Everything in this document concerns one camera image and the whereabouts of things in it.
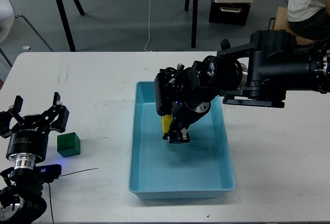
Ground seated person white shirt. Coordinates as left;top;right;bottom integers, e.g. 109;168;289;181
288;0;329;40

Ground black tripod legs left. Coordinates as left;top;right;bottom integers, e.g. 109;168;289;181
55;0;85;52

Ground yellow wooden block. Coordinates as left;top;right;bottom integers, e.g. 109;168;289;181
161;115;173;136

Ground thin black wire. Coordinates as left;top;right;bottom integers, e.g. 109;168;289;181
47;167;100;224

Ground white chair metal frame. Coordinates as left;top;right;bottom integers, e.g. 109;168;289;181
0;0;55;69

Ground white hanging cable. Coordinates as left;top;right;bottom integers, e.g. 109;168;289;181
136;0;158;53

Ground black tripod legs right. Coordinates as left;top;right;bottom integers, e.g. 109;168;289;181
184;0;200;49

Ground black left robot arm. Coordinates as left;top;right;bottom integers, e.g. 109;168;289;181
1;92;69;223

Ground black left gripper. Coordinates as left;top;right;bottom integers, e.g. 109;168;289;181
1;92;70;163

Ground black storage box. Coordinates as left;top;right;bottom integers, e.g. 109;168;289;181
209;0;251;25

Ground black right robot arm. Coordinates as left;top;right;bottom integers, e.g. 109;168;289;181
154;30;329;143

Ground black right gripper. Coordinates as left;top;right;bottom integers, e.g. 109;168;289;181
162;102;211;144

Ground green wooden block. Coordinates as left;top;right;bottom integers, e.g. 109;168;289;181
57;132;80;157

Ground blue plastic tray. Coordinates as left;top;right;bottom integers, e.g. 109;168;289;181
129;82;235;199

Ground black tripod legs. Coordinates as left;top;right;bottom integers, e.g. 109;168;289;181
184;0;200;49
55;0;85;52

